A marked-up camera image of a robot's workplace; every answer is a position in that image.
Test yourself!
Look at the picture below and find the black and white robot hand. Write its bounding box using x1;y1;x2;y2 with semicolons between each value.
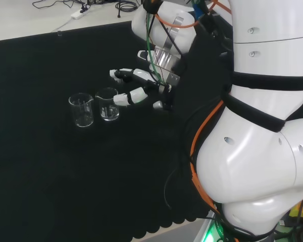
109;67;174;112

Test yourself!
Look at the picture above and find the clear glass beaker with print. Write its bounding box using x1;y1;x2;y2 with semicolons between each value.
94;87;121;122

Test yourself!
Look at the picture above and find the black bench cloth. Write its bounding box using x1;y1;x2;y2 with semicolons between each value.
0;20;303;242

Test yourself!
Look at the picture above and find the white power strip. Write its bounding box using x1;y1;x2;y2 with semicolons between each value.
70;9;88;20

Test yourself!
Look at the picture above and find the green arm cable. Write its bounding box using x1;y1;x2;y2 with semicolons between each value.
144;11;168;87

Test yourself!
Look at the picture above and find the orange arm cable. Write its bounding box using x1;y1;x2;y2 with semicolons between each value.
151;0;232;216

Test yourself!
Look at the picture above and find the black coiled cable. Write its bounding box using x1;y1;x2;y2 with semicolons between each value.
115;0;140;19

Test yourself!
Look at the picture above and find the thin black loose cable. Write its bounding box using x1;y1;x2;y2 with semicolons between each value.
163;165;185;211

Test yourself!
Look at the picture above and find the long thin black floor cable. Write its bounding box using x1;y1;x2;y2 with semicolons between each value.
32;0;89;10

